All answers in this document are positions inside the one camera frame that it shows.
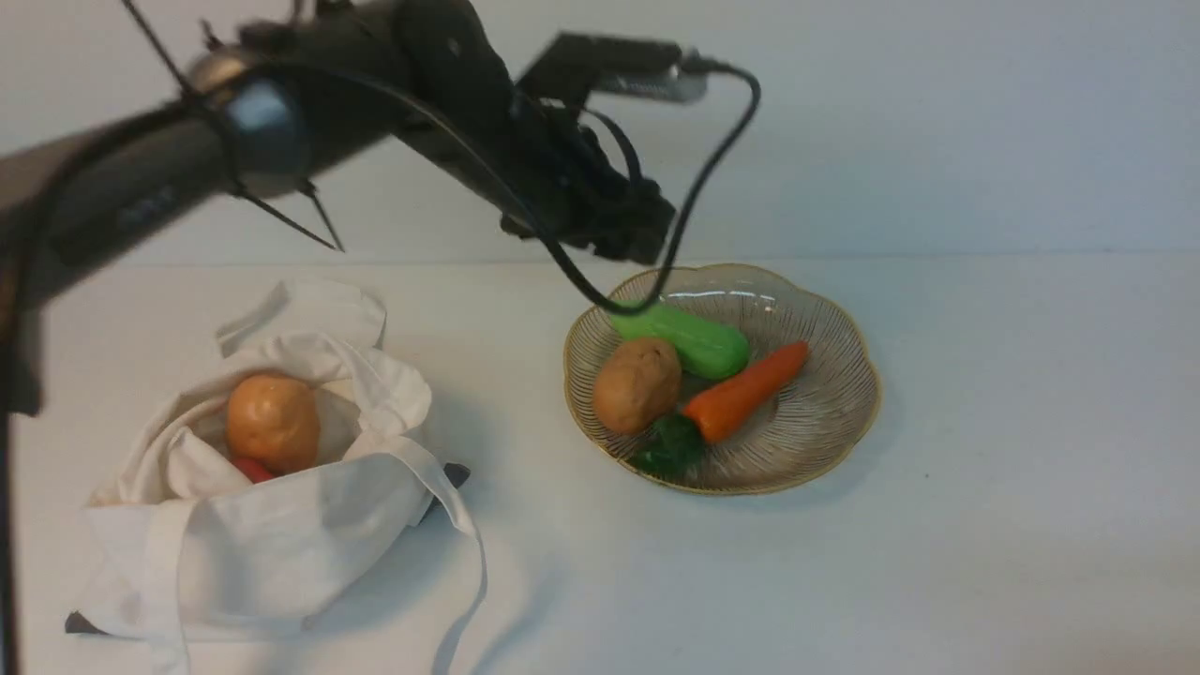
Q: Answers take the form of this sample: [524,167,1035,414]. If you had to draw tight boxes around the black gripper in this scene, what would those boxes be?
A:
[499,103,676,265]

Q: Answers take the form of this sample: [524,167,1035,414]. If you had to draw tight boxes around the oval brown potato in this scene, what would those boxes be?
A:
[592,338,683,435]

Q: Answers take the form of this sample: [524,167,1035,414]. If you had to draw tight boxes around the white cloth tote bag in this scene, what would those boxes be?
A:
[65,280,485,674]

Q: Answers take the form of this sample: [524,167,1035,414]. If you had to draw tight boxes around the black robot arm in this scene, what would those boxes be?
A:
[2,1,686,417]

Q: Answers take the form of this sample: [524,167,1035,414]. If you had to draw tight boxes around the red vegetable in bag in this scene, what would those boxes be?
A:
[232,456,276,486]

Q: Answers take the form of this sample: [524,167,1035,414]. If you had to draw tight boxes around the green cucumber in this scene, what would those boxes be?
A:
[608,303,751,381]

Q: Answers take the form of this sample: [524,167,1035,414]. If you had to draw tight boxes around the orange carrot with green top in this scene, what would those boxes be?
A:
[629,340,810,478]

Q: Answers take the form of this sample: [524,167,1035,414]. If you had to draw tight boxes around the gold-rimmed glass plate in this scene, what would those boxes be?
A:
[562,263,882,496]

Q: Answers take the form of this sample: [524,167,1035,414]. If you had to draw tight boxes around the round brown potato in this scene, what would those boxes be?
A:
[224,374,322,474]

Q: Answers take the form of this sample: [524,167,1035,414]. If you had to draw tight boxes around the black camera cable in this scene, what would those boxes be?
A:
[272,54,762,317]

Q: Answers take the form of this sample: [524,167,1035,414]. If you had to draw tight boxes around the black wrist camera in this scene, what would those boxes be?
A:
[517,31,708,108]

